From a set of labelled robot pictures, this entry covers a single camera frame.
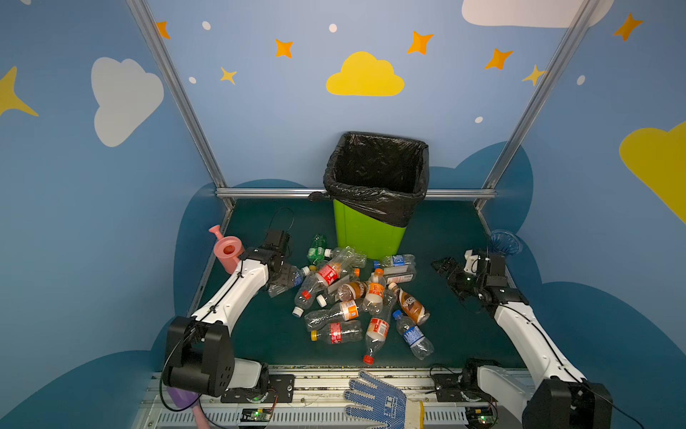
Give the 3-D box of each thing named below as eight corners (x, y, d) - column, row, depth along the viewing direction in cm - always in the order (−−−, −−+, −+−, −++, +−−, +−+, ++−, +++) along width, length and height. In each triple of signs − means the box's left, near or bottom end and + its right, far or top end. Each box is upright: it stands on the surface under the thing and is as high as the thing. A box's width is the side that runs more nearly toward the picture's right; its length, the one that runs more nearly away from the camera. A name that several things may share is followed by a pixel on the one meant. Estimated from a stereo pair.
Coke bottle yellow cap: (311, 343, 82) (309, 339, 79) (312, 324, 86) (311, 320, 83) (361, 343, 82) (362, 339, 79) (361, 324, 86) (361, 320, 83)
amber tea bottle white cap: (421, 328, 85) (423, 324, 83) (383, 292, 93) (384, 288, 91) (429, 318, 87) (432, 315, 85) (391, 284, 95) (392, 280, 93)
